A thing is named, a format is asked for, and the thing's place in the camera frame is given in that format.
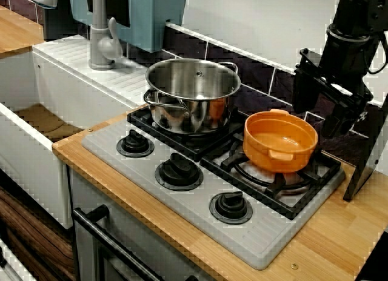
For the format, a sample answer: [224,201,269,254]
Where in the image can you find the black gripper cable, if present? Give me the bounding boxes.
[367,29,388,75]

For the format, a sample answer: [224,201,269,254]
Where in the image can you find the teal plastic box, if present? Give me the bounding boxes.
[68,0,189,54]

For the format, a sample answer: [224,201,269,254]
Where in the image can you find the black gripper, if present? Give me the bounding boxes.
[292,23,381,139]

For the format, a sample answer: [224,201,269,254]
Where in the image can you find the orange plastic bowl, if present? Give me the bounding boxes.
[242,108,319,174]

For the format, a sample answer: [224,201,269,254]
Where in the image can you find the black oven door handle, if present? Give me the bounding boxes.
[72,204,170,281]

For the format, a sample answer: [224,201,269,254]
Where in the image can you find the bamboo kitchen countertop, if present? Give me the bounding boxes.
[52,110,355,281]

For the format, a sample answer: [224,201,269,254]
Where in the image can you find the grey oven door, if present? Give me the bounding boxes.
[68,168,219,281]

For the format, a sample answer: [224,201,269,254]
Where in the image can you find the grey stove top panel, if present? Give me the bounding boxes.
[81,111,346,271]

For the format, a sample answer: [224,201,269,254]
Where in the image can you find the dark tile backsplash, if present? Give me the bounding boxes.
[0,0,388,167]

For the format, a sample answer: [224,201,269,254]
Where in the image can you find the white sink basin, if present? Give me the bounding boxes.
[0,35,149,230]

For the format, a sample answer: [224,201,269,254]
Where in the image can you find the black burner grate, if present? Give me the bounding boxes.
[199,123,342,220]
[126,105,255,162]

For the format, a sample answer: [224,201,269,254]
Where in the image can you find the black slanted panel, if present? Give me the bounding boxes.
[343,93,388,202]

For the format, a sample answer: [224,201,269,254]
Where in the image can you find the stainless steel pot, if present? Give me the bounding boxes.
[143,58,242,136]

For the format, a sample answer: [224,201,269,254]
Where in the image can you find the grey toy faucet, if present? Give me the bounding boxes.
[88,0,136,73]

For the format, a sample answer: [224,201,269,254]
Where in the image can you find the black stove knob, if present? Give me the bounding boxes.
[116,130,155,158]
[209,190,253,225]
[155,153,204,191]

